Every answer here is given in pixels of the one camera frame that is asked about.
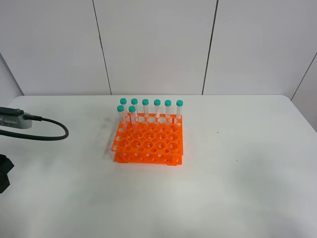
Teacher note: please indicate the back row tube three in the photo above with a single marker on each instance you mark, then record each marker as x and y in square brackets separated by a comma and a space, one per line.
[145, 103]

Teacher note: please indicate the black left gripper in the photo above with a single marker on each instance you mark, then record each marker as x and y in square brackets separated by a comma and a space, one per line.
[6, 166]

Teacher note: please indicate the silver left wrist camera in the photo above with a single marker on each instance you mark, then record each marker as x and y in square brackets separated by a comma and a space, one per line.
[14, 118]

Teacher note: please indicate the back row tube one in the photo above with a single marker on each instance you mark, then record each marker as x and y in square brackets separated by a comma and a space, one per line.
[123, 102]

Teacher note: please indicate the back row tube six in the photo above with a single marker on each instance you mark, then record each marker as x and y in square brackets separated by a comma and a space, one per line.
[179, 105]

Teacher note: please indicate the clear handled test tube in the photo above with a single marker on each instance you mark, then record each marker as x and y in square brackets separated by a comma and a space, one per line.
[133, 117]

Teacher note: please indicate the back row tube four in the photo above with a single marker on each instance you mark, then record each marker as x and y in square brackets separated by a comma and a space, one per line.
[157, 108]

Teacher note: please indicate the front-left rack test tube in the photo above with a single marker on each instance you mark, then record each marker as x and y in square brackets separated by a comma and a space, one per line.
[121, 112]

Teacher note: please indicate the back row tube two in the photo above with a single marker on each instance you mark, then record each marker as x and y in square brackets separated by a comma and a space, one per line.
[134, 102]

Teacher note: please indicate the orange test tube rack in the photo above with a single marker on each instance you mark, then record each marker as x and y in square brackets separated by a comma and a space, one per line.
[152, 141]

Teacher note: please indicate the back row tube five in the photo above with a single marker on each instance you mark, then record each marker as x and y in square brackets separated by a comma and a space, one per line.
[167, 108]

